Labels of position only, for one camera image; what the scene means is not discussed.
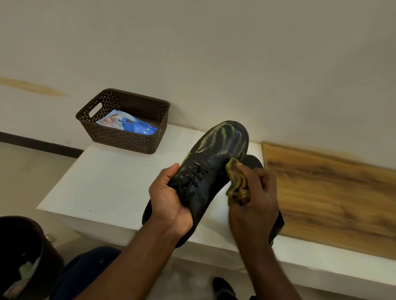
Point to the black leather shoe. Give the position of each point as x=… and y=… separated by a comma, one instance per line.
x=213, y=145
x=256, y=160

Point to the person's left hand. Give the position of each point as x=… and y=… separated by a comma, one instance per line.
x=167, y=207

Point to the brown perforated plastic basket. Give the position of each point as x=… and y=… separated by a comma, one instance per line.
x=123, y=139

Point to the person's black worn shoe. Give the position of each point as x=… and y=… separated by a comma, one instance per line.
x=222, y=289

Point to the black bucket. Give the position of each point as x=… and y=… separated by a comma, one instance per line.
x=46, y=256

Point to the wooden board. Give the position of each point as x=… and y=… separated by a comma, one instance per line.
x=340, y=197

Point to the blue and white plastic packet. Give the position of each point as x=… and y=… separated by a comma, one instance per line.
x=136, y=125

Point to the person's right hand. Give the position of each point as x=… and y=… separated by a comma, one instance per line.
x=253, y=213

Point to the person's dark trousers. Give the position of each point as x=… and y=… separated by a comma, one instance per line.
x=83, y=275

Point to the small golden object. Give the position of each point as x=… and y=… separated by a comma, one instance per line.
x=49, y=238

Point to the yellow checked cloth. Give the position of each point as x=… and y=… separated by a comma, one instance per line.
x=236, y=182

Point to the person's left forearm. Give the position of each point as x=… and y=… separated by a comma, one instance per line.
x=133, y=265

